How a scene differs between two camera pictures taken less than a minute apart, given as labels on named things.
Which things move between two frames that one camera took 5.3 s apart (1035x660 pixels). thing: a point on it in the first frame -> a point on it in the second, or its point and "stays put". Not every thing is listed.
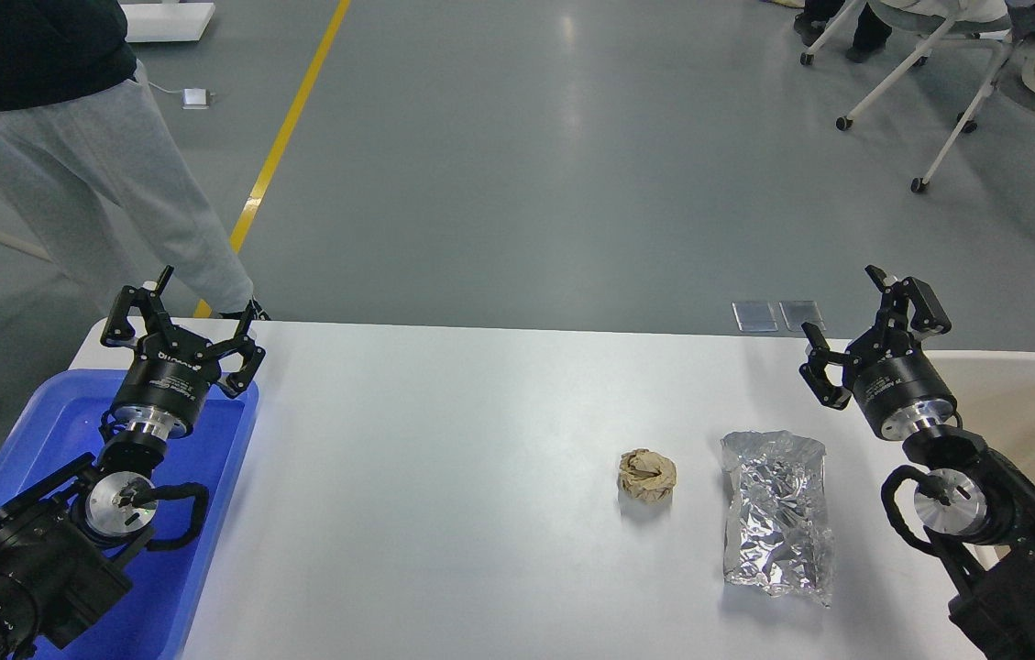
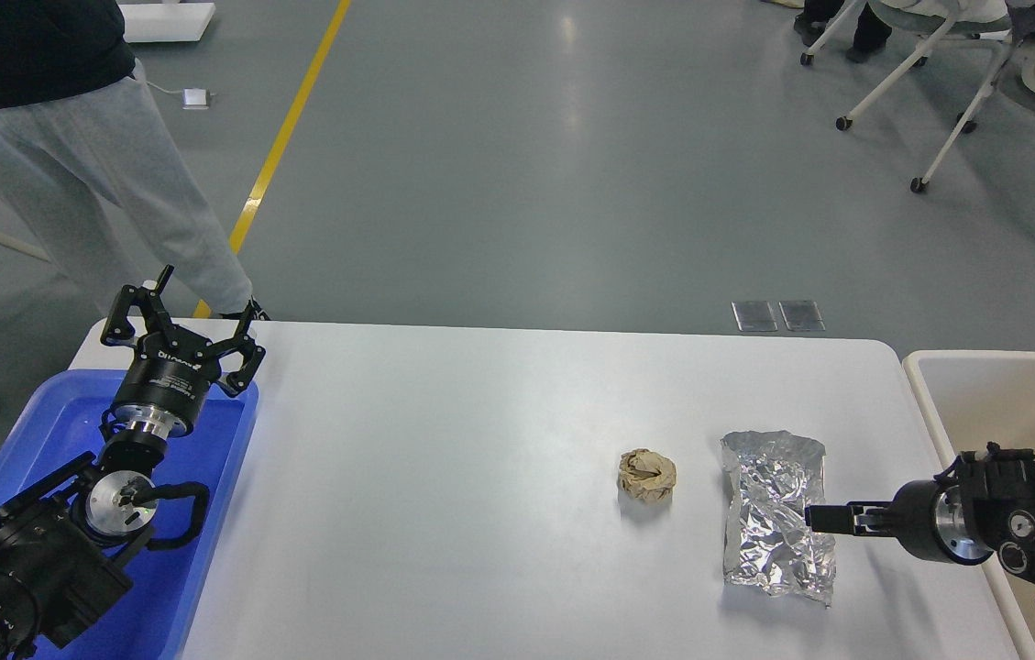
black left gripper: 170,374 stays put
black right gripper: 887,371 -> 929,520
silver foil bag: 779,537 stays put
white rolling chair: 985,24 stays put
